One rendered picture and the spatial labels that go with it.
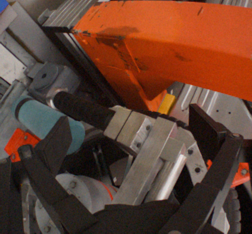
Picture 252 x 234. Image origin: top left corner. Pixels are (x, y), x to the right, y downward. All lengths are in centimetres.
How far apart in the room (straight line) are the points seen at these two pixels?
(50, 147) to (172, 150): 17
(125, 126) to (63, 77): 60
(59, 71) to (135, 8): 42
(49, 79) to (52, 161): 69
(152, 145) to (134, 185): 6
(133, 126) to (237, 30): 32
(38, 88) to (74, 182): 56
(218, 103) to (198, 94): 10
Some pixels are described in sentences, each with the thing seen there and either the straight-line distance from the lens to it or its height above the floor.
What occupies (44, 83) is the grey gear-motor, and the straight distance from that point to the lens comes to 86.
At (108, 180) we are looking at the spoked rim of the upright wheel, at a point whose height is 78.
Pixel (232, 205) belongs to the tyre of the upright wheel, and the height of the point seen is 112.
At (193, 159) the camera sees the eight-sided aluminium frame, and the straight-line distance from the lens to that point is 47.
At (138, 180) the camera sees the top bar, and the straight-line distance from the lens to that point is 28.
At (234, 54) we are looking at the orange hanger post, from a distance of 43.
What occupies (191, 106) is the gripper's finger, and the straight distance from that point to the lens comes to 21.
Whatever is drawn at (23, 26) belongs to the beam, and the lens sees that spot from 104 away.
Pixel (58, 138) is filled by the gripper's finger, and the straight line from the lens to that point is 19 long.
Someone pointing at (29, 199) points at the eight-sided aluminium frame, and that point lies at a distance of 67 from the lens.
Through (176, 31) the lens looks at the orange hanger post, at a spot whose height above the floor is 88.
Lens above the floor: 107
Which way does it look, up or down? 32 degrees down
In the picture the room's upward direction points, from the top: 110 degrees clockwise
